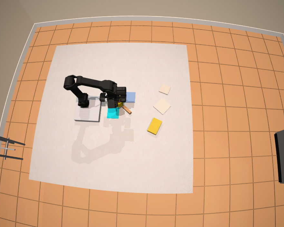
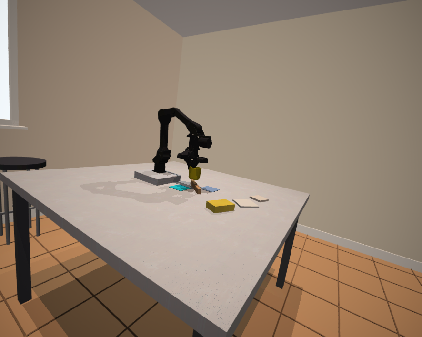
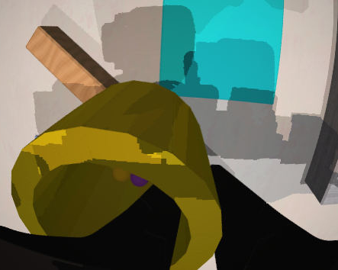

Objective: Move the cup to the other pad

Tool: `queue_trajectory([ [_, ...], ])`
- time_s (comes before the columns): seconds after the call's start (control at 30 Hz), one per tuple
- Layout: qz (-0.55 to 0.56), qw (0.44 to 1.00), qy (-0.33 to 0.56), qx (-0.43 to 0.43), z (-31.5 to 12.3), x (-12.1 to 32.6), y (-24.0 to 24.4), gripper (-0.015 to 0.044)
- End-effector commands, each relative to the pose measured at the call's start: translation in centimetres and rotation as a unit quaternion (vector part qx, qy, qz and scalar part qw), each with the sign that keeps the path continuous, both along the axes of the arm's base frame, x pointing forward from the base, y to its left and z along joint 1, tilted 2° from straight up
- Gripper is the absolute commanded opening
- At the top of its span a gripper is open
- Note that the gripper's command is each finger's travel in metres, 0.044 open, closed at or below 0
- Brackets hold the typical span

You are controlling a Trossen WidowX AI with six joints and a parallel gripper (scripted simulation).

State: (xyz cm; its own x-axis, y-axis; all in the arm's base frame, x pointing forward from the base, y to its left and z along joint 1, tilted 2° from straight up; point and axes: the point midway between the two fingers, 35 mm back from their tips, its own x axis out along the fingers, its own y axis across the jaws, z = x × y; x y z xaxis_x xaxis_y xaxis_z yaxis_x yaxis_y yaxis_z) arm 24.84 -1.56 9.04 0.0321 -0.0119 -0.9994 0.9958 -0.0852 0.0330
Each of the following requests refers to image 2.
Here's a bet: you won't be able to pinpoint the beige flat square tile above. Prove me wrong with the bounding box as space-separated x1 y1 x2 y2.
250 195 269 202
233 199 259 208

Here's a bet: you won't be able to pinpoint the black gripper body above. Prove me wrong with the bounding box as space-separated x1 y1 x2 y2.
177 145 208 163

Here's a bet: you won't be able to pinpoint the yellow rectangular block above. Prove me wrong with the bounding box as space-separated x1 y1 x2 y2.
206 199 235 213

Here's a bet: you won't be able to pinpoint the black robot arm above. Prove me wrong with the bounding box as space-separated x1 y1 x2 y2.
152 107 212 173

